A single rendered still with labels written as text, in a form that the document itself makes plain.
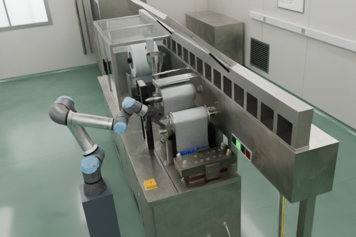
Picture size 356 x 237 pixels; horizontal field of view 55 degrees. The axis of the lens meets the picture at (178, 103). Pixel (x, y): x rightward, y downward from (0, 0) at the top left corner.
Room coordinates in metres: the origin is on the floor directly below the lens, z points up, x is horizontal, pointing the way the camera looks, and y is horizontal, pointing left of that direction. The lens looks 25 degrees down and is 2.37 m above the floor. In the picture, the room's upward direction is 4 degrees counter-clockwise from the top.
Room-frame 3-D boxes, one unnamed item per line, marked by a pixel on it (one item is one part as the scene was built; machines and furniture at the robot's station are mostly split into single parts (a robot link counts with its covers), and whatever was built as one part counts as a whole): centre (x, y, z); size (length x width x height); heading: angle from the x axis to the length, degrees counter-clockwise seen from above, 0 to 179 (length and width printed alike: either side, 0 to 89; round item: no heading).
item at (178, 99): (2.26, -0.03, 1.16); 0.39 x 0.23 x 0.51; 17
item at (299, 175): (2.85, -0.18, 1.29); 3.10 x 0.28 x 0.30; 17
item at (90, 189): (1.88, 0.60, 0.95); 0.15 x 0.15 x 0.10
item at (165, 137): (2.12, 0.10, 1.05); 0.06 x 0.05 x 0.31; 107
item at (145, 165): (3.00, 0.30, 0.88); 2.52 x 0.66 x 0.04; 17
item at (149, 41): (2.63, 0.19, 1.66); 0.07 x 0.07 x 0.10; 82
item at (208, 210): (3.01, 0.28, 0.43); 2.52 x 0.64 x 0.86; 17
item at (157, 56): (2.82, 0.17, 1.50); 0.14 x 0.14 x 0.06
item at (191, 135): (2.07, -0.08, 1.14); 0.23 x 0.01 x 0.18; 107
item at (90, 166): (1.89, 0.60, 1.07); 0.13 x 0.12 x 0.14; 179
